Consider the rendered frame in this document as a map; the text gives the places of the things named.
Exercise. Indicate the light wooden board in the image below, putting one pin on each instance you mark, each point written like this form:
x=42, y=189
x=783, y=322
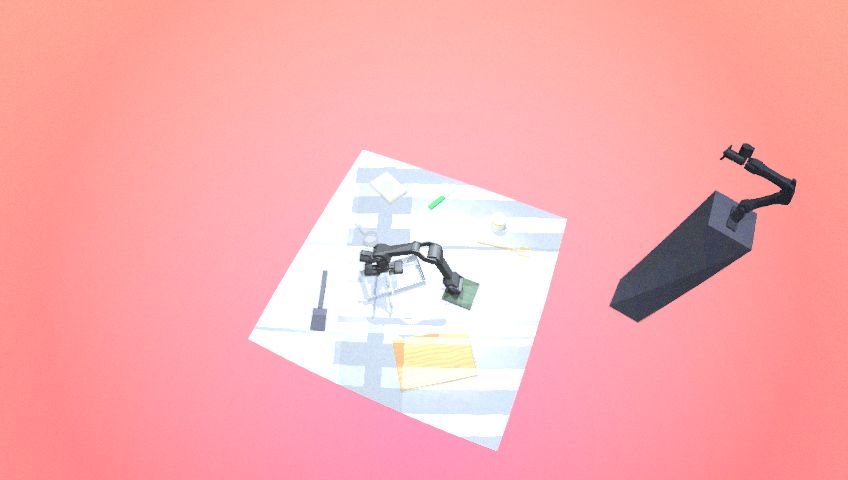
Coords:
x=434, y=358

